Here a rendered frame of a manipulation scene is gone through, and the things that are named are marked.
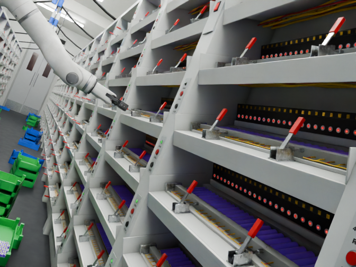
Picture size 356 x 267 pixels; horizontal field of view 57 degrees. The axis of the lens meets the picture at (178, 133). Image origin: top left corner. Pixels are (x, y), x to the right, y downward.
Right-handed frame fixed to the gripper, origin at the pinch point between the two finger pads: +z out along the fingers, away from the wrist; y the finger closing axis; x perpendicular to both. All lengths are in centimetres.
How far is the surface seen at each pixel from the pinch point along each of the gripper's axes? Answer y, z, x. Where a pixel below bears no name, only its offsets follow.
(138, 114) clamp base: 1.0, 7.9, 0.5
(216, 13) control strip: 49, -2, 37
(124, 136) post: -18.0, 13.0, -11.0
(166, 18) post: -18, -1, 51
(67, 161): -158, 20, -55
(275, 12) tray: 63, 9, 42
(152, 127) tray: 31.9, 5.9, -3.3
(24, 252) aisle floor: -55, 10, -98
